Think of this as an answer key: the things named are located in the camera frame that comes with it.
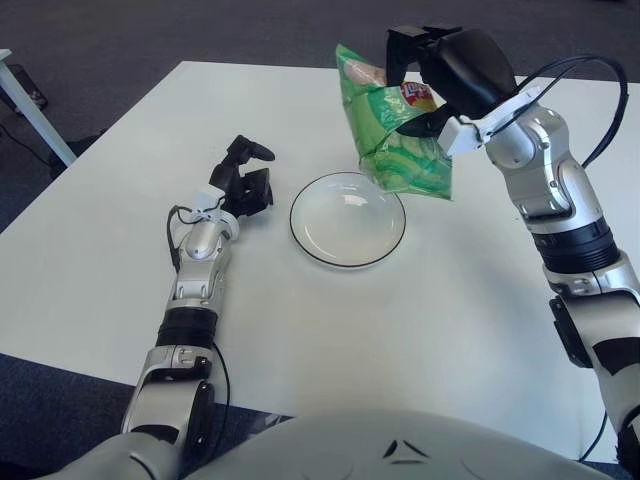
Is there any grey robot torso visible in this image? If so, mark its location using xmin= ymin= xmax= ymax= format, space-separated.
xmin=0 ymin=407 xmax=640 ymax=480

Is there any green potato chips bag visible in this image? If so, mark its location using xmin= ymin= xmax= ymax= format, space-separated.
xmin=335 ymin=43 xmax=457 ymax=202

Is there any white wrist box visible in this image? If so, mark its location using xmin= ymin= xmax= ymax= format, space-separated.
xmin=193 ymin=187 xmax=224 ymax=215
xmin=438 ymin=85 xmax=542 ymax=156

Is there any white table leg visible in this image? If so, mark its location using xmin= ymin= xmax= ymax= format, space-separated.
xmin=0 ymin=48 xmax=77 ymax=168

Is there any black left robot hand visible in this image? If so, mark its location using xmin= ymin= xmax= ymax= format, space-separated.
xmin=208 ymin=133 xmax=277 ymax=218

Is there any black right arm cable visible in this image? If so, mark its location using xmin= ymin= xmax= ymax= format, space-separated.
xmin=492 ymin=54 xmax=629 ymax=462

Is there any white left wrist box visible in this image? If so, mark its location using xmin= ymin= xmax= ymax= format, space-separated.
xmin=193 ymin=187 xmax=224 ymax=215

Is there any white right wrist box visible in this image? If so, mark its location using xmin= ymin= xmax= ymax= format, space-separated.
xmin=438 ymin=85 xmax=542 ymax=156

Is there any black object on floor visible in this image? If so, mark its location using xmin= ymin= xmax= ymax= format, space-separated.
xmin=7 ymin=63 xmax=49 ymax=109

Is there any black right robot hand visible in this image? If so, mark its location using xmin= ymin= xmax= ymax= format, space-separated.
xmin=384 ymin=25 xmax=521 ymax=141

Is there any white plate with black rim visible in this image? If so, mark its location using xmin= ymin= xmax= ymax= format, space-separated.
xmin=289 ymin=171 xmax=407 ymax=272

